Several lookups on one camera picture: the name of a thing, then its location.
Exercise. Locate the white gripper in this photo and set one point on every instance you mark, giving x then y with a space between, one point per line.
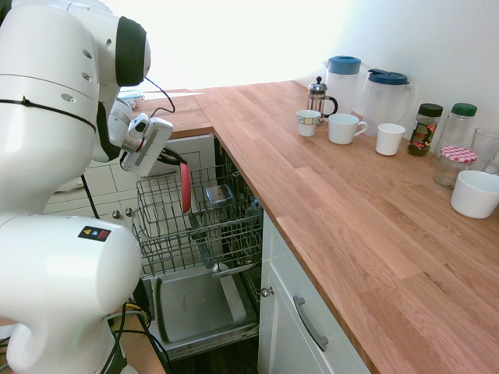
154 148

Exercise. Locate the red plastic plate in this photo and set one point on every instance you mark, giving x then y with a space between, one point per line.
186 187

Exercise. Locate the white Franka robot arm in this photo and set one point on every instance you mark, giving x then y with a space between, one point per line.
47 117

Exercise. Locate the steel dishwasher door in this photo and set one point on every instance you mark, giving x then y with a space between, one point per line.
195 304

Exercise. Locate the white kitchen base cabinet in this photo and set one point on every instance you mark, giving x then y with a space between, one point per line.
280 343
195 152

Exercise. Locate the clear glass food container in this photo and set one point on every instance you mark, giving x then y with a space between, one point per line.
219 195

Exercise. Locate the round metal cabinet knob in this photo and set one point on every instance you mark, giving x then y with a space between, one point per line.
116 214
129 212
267 291

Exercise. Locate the small patterned white cup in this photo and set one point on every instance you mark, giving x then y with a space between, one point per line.
308 124

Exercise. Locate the black C-clamp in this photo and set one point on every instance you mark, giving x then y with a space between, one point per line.
142 296

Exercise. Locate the glass French press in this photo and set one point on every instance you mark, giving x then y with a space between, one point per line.
319 97

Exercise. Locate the clear pitcher light blue lid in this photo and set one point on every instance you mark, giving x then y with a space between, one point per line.
343 85

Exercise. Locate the brown fibreboard mounting board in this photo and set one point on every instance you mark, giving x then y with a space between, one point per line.
136 350

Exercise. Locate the white ribbed cup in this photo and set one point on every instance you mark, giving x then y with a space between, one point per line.
390 140

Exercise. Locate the clear pitcher dark blue lid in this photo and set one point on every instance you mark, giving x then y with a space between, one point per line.
386 105

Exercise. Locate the coffee jar black lid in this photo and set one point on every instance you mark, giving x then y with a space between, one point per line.
423 132

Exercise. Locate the glass jar red checked lid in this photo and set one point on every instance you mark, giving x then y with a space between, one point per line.
454 167

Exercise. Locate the clear bottle green lid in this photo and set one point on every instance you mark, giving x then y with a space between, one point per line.
460 128

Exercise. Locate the white round bowl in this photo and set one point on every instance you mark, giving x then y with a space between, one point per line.
475 195

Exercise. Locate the clear glass tumbler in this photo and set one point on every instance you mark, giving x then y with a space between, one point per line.
487 148

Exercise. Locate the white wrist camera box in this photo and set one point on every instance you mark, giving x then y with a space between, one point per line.
137 125

